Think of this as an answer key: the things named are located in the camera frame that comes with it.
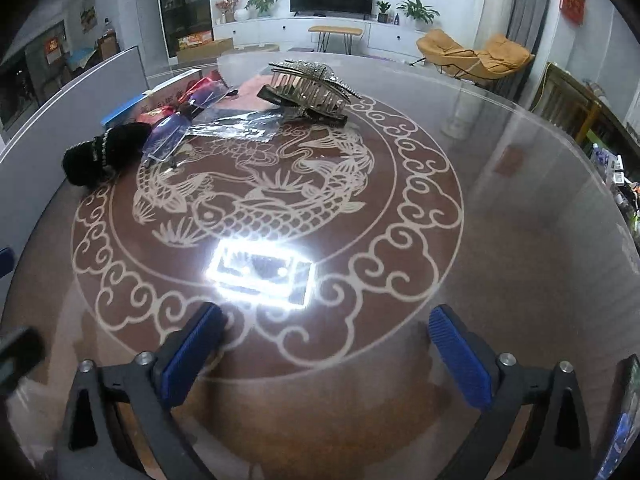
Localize dark-edged blue packet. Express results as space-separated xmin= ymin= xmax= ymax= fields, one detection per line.
xmin=595 ymin=354 xmax=640 ymax=480

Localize covered standing air conditioner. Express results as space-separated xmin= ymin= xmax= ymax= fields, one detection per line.
xmin=472 ymin=0 xmax=521 ymax=51

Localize brown cardboard box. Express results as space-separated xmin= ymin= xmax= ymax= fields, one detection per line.
xmin=176 ymin=39 xmax=235 ymax=63

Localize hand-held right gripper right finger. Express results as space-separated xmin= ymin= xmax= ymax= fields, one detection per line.
xmin=428 ymin=304 xmax=596 ymax=480

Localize purple-lens glasses in bag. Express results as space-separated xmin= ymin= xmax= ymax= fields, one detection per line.
xmin=140 ymin=112 xmax=196 ymax=166

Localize clutter of small bottles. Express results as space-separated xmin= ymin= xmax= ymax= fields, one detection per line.
xmin=587 ymin=142 xmax=640 ymax=241

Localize grey curtain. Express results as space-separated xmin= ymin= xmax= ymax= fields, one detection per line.
xmin=510 ymin=0 xmax=556 ymax=56

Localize white door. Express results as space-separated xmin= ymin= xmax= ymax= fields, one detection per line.
xmin=135 ymin=0 xmax=166 ymax=61

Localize slatted wooden chair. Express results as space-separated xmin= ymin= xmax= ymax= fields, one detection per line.
xmin=530 ymin=62 xmax=603 ymax=143

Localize orange lounge chair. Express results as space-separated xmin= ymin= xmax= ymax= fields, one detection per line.
xmin=410 ymin=29 xmax=535 ymax=81

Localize red plastic item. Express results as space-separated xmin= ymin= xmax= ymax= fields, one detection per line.
xmin=185 ymin=76 xmax=230 ymax=108

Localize dining table with blue cloth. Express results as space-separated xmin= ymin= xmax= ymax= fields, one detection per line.
xmin=65 ymin=47 xmax=98 ymax=73

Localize large white cardboard box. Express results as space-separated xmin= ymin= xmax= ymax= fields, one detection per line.
xmin=0 ymin=45 xmax=148 ymax=251

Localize orange printed carton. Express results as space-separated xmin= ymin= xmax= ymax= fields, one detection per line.
xmin=177 ymin=31 xmax=213 ymax=51

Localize tall glass display cabinet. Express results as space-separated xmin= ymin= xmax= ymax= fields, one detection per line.
xmin=156 ymin=0 xmax=215 ymax=58

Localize clear plastic bag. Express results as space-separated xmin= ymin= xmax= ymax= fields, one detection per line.
xmin=186 ymin=107 xmax=287 ymax=143

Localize red flower arrangement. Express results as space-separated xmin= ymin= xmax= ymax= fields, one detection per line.
xmin=216 ymin=0 xmax=243 ymax=23

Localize white low tv cabinet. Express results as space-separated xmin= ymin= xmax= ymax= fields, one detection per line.
xmin=212 ymin=14 xmax=426 ymax=58

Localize bushy green potted plant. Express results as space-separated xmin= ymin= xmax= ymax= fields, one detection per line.
xmin=245 ymin=0 xmax=282 ymax=18

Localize wooden bench with metal legs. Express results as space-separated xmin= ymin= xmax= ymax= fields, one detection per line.
xmin=307 ymin=25 xmax=363 ymax=53

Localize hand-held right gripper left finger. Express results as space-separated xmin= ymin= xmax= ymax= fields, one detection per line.
xmin=59 ymin=301 xmax=224 ymax=480

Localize blue and white box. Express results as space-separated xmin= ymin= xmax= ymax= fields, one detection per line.
xmin=100 ymin=66 xmax=203 ymax=128

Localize red wall hanging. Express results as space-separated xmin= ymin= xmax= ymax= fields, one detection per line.
xmin=560 ymin=0 xmax=587 ymax=26

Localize broad-leaf potted plant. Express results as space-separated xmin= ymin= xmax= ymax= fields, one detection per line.
xmin=397 ymin=0 xmax=441 ymax=25

